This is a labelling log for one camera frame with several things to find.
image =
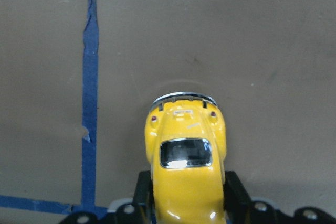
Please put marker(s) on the bin-side right gripper black left finger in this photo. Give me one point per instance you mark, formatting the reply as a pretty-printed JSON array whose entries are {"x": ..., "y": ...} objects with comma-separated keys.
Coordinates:
[{"x": 143, "y": 196}]

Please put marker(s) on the bin-side right gripper black right finger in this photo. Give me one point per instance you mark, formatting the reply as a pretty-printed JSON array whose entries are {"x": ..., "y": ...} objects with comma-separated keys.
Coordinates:
[{"x": 237, "y": 199}]

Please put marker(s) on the yellow beetle toy car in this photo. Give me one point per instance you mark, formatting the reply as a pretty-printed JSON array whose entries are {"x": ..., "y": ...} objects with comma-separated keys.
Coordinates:
[{"x": 185, "y": 142}]

